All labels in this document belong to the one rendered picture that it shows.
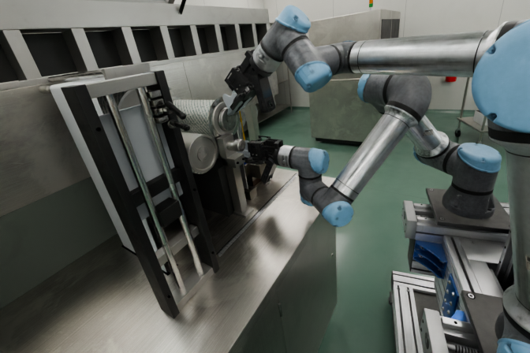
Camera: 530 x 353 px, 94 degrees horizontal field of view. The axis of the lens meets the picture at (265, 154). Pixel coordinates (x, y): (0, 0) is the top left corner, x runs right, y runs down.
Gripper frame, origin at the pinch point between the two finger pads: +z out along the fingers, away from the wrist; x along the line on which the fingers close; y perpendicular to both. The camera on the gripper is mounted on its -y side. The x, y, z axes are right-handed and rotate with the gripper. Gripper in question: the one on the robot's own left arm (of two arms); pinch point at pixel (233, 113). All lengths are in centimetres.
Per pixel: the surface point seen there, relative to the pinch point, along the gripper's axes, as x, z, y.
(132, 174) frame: 38.7, -3.9, -4.5
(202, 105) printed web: 3.7, 5.2, 8.6
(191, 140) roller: 15.0, 6.5, 0.0
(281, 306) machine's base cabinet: 19, 18, -56
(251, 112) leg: -77, 56, 16
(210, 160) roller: 9.9, 11.7, -7.1
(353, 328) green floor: -28, 57, -118
